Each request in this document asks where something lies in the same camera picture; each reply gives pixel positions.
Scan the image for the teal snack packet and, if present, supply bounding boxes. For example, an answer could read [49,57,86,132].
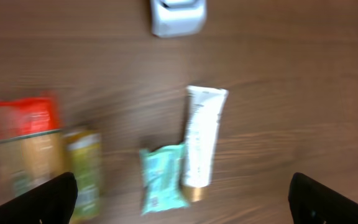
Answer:
[139,144,189,215]

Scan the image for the white barcode scanner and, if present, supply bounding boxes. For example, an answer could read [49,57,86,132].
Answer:
[150,0,207,38]

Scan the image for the green snack bar wrapper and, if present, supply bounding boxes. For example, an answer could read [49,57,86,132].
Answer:
[65,128,101,223]

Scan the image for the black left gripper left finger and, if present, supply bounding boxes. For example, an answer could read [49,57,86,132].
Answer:
[0,172,78,224]

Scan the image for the white shampoo tube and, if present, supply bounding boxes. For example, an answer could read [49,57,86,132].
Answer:
[181,85,229,203]

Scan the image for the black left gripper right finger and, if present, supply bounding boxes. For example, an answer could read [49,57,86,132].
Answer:
[288,172,358,224]

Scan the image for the orange spaghetti pack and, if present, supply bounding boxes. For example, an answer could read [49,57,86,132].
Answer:
[0,94,67,197]

